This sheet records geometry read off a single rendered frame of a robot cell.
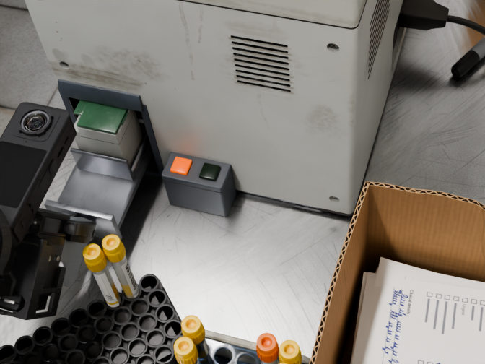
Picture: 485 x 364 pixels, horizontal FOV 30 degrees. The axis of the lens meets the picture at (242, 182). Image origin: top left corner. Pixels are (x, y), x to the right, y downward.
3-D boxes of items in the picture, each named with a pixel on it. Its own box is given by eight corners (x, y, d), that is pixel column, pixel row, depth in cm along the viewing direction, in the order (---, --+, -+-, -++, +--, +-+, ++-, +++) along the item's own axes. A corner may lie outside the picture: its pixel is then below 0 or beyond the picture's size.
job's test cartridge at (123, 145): (101, 133, 88) (86, 91, 83) (146, 142, 87) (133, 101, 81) (84, 166, 86) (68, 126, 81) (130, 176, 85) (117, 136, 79)
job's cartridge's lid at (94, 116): (86, 93, 83) (84, 89, 82) (133, 102, 82) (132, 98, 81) (69, 126, 81) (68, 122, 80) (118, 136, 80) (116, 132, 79)
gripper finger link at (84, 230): (57, 234, 78) (9, 232, 70) (61, 214, 78) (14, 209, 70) (107, 246, 77) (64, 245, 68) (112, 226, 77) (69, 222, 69)
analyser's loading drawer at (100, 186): (134, 64, 95) (124, 29, 91) (193, 75, 93) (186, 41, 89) (55, 227, 85) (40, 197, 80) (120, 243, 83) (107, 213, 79)
